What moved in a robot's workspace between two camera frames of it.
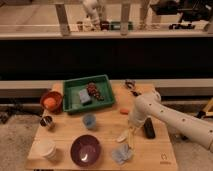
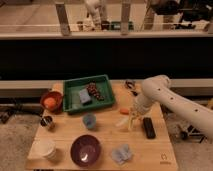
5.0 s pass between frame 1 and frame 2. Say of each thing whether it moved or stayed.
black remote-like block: stayed
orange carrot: stayed
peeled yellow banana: moved
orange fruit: stayed
